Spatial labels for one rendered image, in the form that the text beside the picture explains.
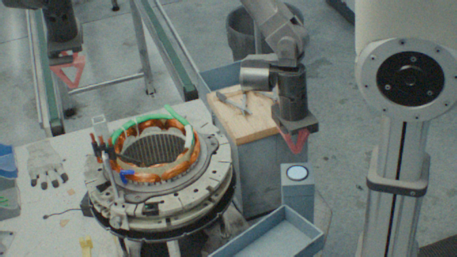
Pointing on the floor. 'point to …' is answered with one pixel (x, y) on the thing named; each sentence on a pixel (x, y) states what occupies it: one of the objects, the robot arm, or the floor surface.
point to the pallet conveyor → (54, 121)
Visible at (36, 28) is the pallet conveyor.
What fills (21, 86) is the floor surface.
